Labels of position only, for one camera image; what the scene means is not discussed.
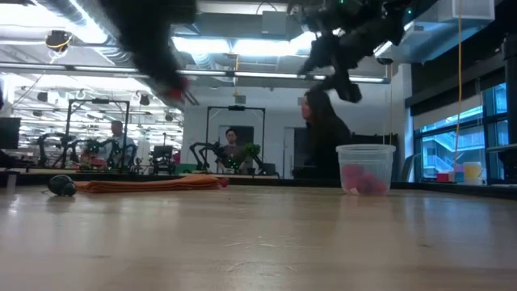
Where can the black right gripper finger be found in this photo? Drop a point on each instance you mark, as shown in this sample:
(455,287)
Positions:
(343,87)

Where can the red raspberry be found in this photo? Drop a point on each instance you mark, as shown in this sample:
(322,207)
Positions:
(353,174)

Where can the red cherry with stem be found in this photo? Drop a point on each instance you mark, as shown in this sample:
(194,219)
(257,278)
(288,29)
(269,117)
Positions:
(224,182)

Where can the dark blueberry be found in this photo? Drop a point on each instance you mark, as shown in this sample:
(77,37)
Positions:
(70,190)

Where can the dark round fruit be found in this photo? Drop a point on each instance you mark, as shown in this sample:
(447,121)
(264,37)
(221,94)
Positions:
(58,184)

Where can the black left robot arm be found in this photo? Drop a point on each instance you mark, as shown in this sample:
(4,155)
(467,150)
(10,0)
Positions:
(141,20)

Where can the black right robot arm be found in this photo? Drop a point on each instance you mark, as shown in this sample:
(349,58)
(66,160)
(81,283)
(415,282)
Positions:
(363,10)

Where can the black background robot arm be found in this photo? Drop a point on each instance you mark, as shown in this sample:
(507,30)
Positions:
(202,149)
(264,165)

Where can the clear plastic tupperware container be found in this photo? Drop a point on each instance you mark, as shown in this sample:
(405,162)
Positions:
(365,157)

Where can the person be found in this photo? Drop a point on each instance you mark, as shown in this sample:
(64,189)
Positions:
(119,139)
(327,133)
(233,151)

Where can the long ceiling light fixture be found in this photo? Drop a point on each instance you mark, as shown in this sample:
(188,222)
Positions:
(262,75)

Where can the black equipment cabinet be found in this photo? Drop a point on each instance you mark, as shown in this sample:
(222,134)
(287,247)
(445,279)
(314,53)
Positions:
(298,161)

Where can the black background office chair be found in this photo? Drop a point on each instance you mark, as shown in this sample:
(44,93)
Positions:
(162,155)

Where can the green box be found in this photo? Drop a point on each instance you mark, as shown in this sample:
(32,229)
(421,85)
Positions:
(186,168)

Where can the green background plant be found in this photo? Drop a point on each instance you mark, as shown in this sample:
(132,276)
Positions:
(252,149)

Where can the orange folded cloth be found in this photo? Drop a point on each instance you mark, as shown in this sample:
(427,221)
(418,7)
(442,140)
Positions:
(149,185)

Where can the pink box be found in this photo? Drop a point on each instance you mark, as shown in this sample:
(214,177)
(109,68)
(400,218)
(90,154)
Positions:
(443,177)

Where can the blue box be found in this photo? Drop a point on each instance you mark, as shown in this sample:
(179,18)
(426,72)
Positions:
(459,175)

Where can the yellow cup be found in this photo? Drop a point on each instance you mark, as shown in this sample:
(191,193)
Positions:
(473,173)

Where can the black background monitor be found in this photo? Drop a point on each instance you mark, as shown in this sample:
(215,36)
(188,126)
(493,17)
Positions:
(9,133)

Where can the dark grey desk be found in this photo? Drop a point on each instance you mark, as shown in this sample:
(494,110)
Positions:
(503,148)

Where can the black ceiling dome camera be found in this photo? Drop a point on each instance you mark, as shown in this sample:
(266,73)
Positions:
(385,61)
(58,39)

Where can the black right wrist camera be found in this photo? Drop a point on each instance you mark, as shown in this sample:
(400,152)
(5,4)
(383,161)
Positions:
(321,52)

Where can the black background gantry frame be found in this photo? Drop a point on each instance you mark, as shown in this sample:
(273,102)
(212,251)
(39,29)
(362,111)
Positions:
(126,121)
(236,108)

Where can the grey wall speaker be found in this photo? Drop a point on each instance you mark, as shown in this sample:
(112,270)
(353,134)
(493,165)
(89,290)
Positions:
(240,99)

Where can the black aluminium table frame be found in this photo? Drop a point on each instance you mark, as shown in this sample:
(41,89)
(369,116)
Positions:
(282,182)

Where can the black frame post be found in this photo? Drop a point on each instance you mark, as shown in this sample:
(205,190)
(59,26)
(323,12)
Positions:
(511,89)

